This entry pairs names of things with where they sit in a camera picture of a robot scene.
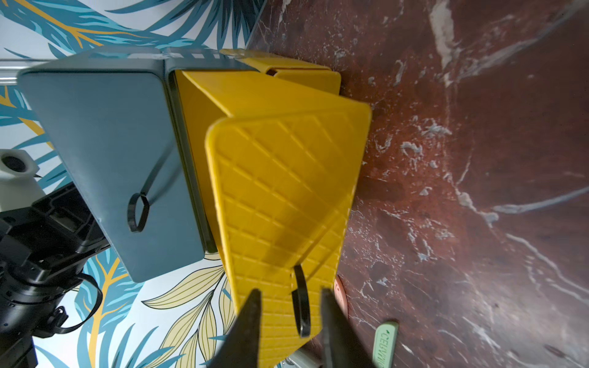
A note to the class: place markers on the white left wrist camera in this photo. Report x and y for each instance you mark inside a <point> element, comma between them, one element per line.
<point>19,188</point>

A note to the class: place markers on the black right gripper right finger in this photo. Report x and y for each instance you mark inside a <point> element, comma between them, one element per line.
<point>341,346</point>

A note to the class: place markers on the pink fruit knife left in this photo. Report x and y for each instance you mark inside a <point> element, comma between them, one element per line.
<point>340,295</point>

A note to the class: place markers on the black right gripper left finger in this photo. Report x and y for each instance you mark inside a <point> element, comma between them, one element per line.
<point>241,347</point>

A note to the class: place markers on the teal drawer cabinet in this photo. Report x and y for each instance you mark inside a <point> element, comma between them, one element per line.
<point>113,115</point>

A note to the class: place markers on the green fruit knife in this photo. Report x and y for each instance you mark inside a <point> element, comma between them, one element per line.
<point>385,339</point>

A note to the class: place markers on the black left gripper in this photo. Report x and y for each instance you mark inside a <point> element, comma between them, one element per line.
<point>44,248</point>

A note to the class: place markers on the yellow drawer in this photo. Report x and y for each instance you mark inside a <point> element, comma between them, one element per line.
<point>277,153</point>

